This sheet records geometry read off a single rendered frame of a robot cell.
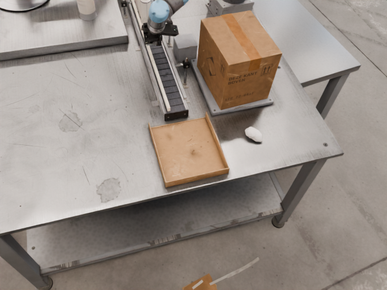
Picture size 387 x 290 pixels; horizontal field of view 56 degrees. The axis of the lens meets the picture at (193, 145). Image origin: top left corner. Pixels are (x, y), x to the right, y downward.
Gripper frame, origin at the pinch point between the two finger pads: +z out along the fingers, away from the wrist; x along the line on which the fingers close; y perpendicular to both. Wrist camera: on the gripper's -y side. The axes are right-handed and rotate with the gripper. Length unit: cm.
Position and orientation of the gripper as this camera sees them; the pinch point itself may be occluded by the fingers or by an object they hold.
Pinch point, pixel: (156, 42)
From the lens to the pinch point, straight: 182.3
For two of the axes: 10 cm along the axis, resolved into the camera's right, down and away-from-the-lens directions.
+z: -1.9, 1.0, 9.8
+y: -9.6, 2.0, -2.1
